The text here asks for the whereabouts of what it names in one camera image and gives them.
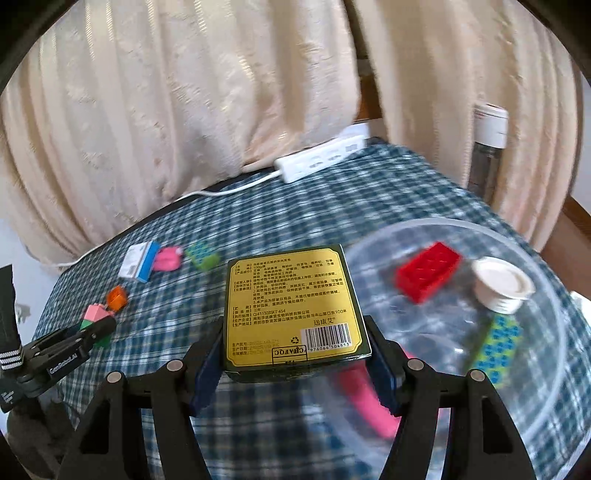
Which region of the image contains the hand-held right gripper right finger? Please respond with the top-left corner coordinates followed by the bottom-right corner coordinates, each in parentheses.
top-left (364, 315), bottom-right (539, 480)

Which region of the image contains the blue plaid tablecloth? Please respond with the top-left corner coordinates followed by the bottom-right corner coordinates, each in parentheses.
top-left (34, 143), bottom-right (585, 480)

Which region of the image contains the cream patterned curtain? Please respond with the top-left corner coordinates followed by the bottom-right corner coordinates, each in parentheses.
top-left (0, 0), bottom-right (587, 273)

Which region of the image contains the pink looped foam grip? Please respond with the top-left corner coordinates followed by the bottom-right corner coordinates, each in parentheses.
top-left (152, 247), bottom-right (184, 272)

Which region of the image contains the white power strip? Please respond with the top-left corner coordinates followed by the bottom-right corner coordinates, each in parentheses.
top-left (274, 134), bottom-right (370, 184)

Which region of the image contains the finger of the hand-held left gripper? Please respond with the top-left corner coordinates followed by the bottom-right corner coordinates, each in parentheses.
top-left (21, 316), bottom-right (118, 365)

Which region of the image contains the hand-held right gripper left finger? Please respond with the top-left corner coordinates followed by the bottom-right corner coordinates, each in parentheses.
top-left (59, 318), bottom-right (227, 480)

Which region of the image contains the green and pink toy block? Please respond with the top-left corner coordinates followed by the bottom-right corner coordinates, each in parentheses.
top-left (78, 302), bottom-right (116, 349)

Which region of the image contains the green blue-dotted block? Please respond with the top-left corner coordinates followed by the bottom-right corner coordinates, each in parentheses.
top-left (185, 240), bottom-right (220, 272)
top-left (466, 314), bottom-right (525, 386)

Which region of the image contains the clear bottle with white cap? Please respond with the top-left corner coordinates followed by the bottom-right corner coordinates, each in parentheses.
top-left (466, 104), bottom-right (509, 204)

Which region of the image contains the red toy block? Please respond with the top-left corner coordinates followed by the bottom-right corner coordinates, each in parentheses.
top-left (394, 241), bottom-right (463, 304)

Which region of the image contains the small white plastic cup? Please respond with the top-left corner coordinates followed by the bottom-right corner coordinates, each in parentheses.
top-left (471, 256), bottom-right (536, 315)

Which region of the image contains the white medicine box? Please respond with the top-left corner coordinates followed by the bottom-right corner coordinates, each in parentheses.
top-left (117, 240), bottom-right (161, 282)

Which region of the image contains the clear plastic bowl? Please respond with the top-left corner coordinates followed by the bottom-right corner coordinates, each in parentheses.
top-left (323, 218), bottom-right (575, 480)

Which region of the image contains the pink u-shaped foam grip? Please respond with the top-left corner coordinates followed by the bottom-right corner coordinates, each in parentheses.
top-left (332, 351), bottom-right (416, 439)

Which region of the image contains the orange toy block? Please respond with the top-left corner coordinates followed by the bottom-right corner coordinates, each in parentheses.
top-left (105, 285), bottom-right (129, 311)

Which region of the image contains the dark green yellow-label box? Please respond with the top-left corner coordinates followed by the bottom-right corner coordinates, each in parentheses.
top-left (222, 244), bottom-right (372, 384)

